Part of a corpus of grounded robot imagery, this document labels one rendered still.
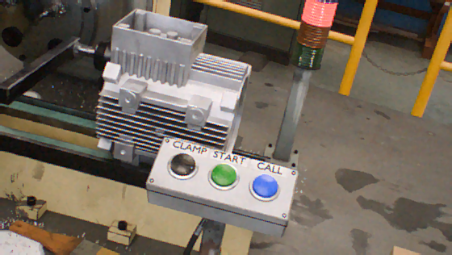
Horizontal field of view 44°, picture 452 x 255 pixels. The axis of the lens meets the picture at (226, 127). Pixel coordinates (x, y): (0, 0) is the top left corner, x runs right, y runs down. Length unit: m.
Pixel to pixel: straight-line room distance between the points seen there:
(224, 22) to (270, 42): 0.36
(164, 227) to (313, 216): 0.31
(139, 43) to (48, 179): 0.29
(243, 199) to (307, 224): 0.44
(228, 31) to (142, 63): 3.26
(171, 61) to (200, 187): 0.24
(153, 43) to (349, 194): 0.58
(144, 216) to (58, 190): 0.15
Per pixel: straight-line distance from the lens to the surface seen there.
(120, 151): 0.86
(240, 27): 4.05
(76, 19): 1.16
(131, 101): 0.81
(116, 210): 0.96
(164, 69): 0.83
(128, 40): 0.84
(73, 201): 0.98
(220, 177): 0.65
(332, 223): 1.10
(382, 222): 1.16
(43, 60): 0.99
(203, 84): 0.84
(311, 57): 1.13
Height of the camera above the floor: 1.43
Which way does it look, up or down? 28 degrees down
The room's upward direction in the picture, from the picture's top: 11 degrees clockwise
